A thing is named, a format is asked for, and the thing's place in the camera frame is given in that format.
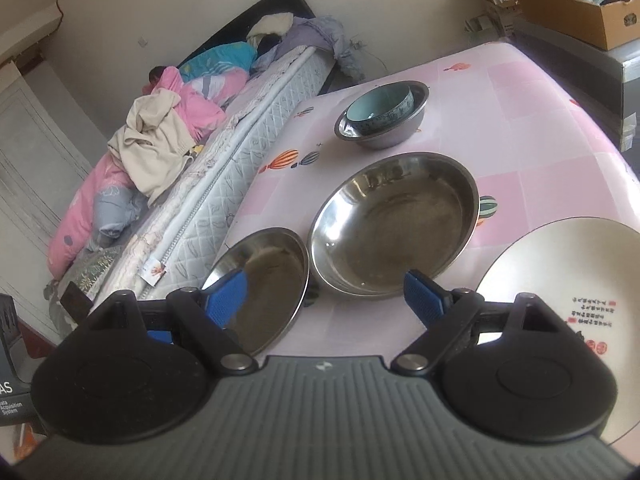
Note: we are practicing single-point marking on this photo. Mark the brown cardboard box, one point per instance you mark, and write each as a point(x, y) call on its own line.
point(565, 15)

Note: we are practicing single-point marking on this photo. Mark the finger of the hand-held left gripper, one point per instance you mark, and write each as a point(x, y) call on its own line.
point(160, 336)

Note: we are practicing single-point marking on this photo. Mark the pile of clothes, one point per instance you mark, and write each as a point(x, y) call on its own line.
point(90, 210)

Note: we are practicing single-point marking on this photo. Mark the grey purple clothing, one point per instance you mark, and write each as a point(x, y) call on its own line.
point(320, 32)

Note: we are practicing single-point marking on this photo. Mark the blue ceramic bowl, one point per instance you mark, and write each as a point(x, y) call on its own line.
point(372, 110)

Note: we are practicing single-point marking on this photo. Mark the large stainless steel basin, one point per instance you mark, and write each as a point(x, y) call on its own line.
point(390, 230)

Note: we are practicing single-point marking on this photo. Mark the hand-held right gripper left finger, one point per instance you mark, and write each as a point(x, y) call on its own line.
point(227, 297)

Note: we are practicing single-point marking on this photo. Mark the white ceramic plate black print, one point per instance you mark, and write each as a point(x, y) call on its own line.
point(550, 270)

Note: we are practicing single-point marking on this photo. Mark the shallow stainless steel plate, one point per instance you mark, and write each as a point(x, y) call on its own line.
point(272, 285)

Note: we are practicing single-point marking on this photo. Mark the small stainless steel bowl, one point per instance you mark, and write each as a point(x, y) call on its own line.
point(395, 136)

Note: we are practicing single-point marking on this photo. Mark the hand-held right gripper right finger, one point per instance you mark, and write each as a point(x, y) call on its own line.
point(425, 297)

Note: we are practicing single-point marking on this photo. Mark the small open cardboard box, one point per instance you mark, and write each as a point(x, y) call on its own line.
point(492, 7)

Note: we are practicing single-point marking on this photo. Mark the cream cloth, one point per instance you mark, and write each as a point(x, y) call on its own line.
point(272, 24)

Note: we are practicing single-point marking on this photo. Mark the pink checkered tablecloth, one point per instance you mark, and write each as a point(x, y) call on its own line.
point(525, 150)

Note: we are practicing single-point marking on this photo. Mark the white quilted mattress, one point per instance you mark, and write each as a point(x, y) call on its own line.
point(225, 180)

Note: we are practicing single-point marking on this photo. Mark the teal patterned quilt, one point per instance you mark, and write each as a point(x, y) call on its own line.
point(215, 60)

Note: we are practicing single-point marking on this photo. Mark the large grey box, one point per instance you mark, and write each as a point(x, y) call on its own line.
point(620, 77)

